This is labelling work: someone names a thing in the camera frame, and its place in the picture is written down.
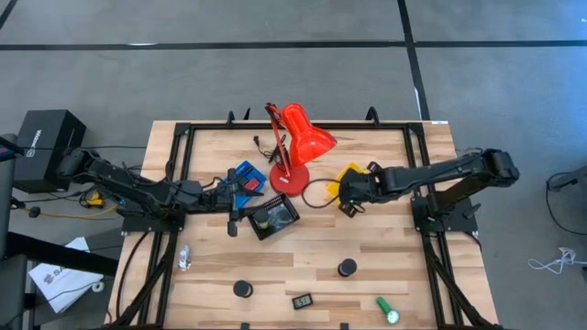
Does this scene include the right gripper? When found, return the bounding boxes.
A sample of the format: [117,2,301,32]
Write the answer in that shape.
[338,167,382,205]

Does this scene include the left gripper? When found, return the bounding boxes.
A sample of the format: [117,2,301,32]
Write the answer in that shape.
[201,181,266,216]

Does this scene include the glass jar black lid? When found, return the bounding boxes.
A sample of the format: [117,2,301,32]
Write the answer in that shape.
[254,209,272,231]

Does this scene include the black cylinder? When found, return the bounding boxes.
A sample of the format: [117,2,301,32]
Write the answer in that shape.
[337,258,359,279]

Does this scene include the hourglass with black caps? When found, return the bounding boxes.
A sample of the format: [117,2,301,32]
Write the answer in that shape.
[232,279,255,300]

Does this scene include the black digital clock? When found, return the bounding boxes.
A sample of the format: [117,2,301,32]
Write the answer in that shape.
[291,292,315,311]

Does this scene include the yellow plastic basket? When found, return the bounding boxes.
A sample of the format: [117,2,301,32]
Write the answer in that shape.
[325,160,371,204]

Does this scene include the blue plastic basket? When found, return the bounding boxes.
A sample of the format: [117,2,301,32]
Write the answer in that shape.
[222,159,268,210]

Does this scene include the black plastic basket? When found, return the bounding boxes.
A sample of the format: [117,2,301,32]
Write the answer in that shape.
[247,192,302,242]

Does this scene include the red desk lamp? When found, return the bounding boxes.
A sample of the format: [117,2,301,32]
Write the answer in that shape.
[264,101,339,198]

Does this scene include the green flashlight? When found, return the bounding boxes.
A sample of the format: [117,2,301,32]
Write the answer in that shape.
[375,296,402,326]

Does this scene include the white papers on floor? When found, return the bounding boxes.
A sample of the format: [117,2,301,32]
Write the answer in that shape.
[28,236,105,315]

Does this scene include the black metal stand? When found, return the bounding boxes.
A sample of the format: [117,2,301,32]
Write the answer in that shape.
[0,132,120,330]

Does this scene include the black cardboard box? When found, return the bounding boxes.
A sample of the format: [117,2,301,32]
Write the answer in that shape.
[12,108,87,194]

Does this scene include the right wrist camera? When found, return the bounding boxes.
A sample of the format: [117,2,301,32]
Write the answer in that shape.
[338,201,366,219]

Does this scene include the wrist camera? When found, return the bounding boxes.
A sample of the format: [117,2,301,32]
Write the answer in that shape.
[338,201,366,219]
[226,210,240,238]

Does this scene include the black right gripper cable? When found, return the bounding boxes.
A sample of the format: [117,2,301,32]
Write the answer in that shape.
[300,177,344,210]

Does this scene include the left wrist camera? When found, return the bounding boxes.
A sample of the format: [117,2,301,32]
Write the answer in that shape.
[226,210,240,238]

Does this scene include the black lamp power cord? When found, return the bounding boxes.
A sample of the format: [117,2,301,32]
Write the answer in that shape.
[252,134,288,165]

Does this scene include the yellow cable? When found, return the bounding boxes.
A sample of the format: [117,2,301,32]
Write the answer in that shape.
[27,203,120,221]

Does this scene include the black floor cable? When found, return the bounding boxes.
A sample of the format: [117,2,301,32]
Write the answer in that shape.
[545,164,587,237]

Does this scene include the white cable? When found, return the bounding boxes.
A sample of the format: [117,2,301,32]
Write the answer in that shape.
[526,247,587,277]

